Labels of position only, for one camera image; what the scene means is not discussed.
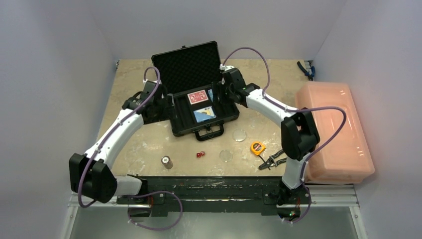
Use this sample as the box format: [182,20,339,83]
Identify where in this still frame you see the yellow tape measure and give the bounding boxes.
[250,141,266,156]

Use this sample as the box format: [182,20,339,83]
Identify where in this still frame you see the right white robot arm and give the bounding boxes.
[169,66,320,203]

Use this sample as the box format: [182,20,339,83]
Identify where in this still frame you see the red playing card deck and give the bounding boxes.
[187,90,209,105]

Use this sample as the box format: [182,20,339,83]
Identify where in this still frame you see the black table front rail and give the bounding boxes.
[116,176,312,221]

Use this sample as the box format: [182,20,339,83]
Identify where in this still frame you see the blue poker chip stack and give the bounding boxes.
[208,89,214,102]

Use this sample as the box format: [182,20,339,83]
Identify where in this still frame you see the black poker set case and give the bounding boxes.
[151,41,240,141]

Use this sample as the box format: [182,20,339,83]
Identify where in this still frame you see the black wire stripper pliers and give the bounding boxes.
[258,149,287,170]

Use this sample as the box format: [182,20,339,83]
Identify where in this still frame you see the blue handled pliers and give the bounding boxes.
[297,61,316,81]

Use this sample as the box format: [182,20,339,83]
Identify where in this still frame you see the clear round disc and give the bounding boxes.
[232,129,246,142]
[219,149,233,163]

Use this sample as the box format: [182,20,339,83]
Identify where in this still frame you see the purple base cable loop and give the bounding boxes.
[127,190,184,232]

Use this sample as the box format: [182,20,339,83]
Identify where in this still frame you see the aluminium frame rails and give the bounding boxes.
[61,184,368,239]

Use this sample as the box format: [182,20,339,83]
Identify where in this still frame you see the blue playing card deck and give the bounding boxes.
[193,106,216,123]

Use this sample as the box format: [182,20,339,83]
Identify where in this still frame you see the orange translucent storage bin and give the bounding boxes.
[293,81,376,185]

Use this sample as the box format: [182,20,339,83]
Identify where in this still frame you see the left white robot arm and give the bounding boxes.
[69,81,167,208]

